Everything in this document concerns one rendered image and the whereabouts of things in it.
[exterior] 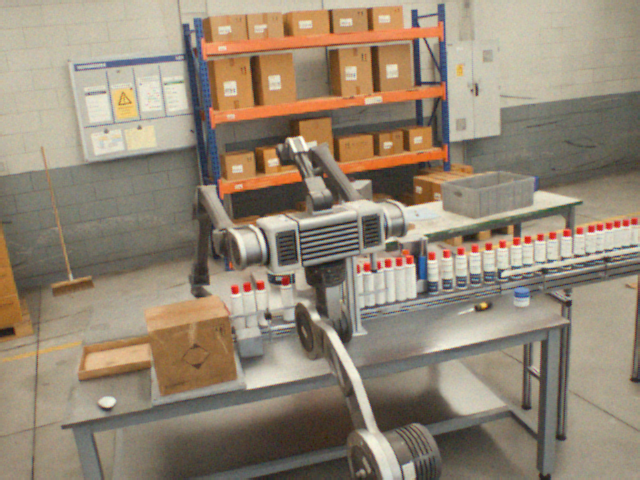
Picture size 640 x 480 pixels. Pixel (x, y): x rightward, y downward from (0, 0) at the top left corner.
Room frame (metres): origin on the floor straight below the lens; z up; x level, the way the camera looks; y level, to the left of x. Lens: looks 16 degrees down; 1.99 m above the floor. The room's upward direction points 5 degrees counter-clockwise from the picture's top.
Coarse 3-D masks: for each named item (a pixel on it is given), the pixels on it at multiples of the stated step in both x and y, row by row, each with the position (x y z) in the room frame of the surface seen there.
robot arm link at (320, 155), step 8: (320, 144) 2.44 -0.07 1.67; (328, 144) 2.44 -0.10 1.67; (312, 152) 2.42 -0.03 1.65; (320, 152) 2.41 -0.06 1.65; (328, 152) 2.41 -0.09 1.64; (312, 160) 2.45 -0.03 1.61; (320, 160) 2.39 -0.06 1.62; (328, 160) 2.38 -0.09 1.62; (328, 168) 2.35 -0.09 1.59; (336, 168) 2.34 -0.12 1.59; (328, 176) 2.36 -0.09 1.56; (336, 176) 2.31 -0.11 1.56; (344, 176) 2.31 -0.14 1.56; (336, 184) 2.30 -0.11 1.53; (344, 184) 2.28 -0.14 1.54; (344, 192) 2.26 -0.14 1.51; (352, 192) 2.25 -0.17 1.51; (344, 200) 2.27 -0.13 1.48; (352, 200) 2.22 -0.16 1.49; (368, 200) 2.23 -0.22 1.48
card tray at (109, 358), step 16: (144, 336) 2.56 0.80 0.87; (96, 352) 2.51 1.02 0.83; (112, 352) 2.49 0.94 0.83; (128, 352) 2.48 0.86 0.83; (144, 352) 2.47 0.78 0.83; (80, 368) 2.32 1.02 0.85; (96, 368) 2.35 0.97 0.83; (112, 368) 2.28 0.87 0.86; (128, 368) 2.30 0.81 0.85; (144, 368) 2.31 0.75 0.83
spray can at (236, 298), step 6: (234, 288) 2.52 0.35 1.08; (234, 294) 2.52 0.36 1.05; (240, 294) 2.53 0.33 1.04; (234, 300) 2.51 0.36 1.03; (240, 300) 2.52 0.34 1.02; (234, 306) 2.51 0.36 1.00; (240, 306) 2.51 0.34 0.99; (234, 312) 2.51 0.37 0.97; (240, 312) 2.51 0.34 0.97; (240, 318) 2.51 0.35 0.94; (234, 324) 2.52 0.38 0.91; (240, 324) 2.51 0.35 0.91
